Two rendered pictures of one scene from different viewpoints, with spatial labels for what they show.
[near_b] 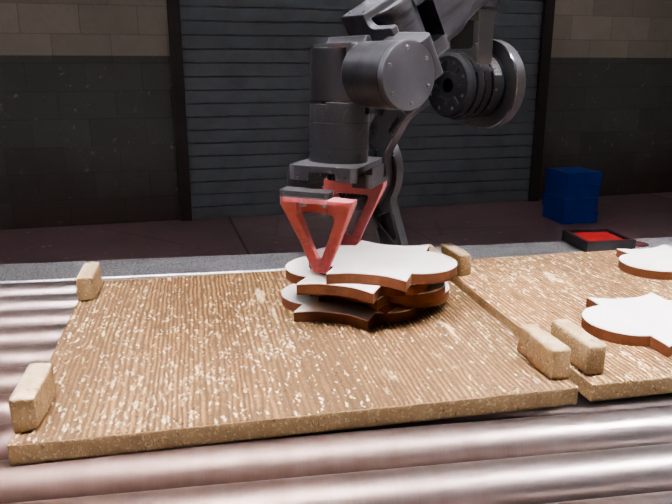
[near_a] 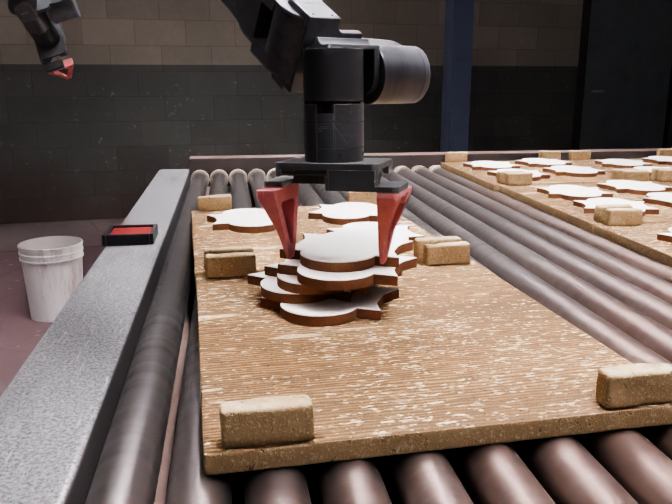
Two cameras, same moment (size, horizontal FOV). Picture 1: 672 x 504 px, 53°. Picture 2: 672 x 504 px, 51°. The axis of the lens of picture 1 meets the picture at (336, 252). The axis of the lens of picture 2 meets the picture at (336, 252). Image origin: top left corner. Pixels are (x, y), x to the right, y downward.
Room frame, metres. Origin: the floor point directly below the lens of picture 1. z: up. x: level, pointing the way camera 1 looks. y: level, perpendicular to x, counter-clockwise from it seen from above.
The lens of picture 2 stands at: (0.64, 0.68, 1.17)
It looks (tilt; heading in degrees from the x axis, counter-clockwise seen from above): 14 degrees down; 270
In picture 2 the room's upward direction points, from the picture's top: straight up
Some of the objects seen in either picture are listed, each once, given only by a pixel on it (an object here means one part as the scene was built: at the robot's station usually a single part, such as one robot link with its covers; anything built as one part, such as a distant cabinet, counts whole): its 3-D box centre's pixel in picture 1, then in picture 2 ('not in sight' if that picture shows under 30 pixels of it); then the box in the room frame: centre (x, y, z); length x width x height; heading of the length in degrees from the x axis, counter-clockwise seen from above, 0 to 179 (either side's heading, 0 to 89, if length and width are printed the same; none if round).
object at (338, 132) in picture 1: (338, 141); (334, 141); (0.65, 0.00, 1.10); 0.10 x 0.07 x 0.07; 163
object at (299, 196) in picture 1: (325, 221); (369, 215); (0.61, 0.01, 1.03); 0.07 x 0.07 x 0.09; 73
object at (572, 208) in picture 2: not in sight; (625, 196); (0.09, -0.64, 0.94); 0.41 x 0.35 x 0.04; 98
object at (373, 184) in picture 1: (346, 208); (302, 212); (0.68, -0.01, 1.03); 0.07 x 0.07 x 0.09; 73
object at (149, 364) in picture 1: (285, 331); (385, 331); (0.60, 0.05, 0.93); 0.41 x 0.35 x 0.02; 102
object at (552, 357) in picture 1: (543, 350); (447, 253); (0.50, -0.17, 0.95); 0.06 x 0.02 x 0.03; 12
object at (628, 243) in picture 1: (597, 240); (130, 234); (0.97, -0.39, 0.92); 0.08 x 0.08 x 0.02; 9
